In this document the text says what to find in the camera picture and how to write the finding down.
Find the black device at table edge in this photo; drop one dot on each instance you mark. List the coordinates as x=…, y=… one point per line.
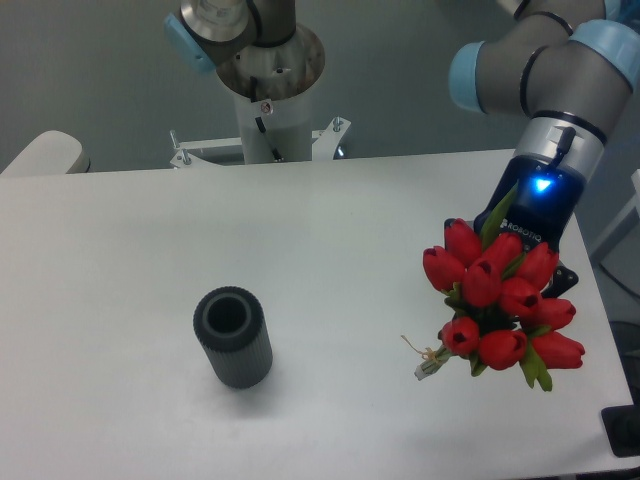
x=622, y=428

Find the white pedestal base frame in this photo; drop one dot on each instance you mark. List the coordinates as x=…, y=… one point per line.
x=210, y=150

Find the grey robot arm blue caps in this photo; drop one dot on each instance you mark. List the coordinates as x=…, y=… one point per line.
x=569, y=66

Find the dark grey ribbed vase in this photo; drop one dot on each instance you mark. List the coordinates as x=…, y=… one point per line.
x=230, y=325

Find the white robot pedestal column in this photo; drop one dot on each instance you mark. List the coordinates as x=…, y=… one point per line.
x=271, y=89

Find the beige chair seat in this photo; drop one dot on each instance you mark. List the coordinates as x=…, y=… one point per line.
x=51, y=153

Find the red tulip bouquet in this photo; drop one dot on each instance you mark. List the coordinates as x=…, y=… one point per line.
x=493, y=284

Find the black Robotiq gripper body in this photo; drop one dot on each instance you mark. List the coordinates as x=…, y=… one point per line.
x=545, y=200

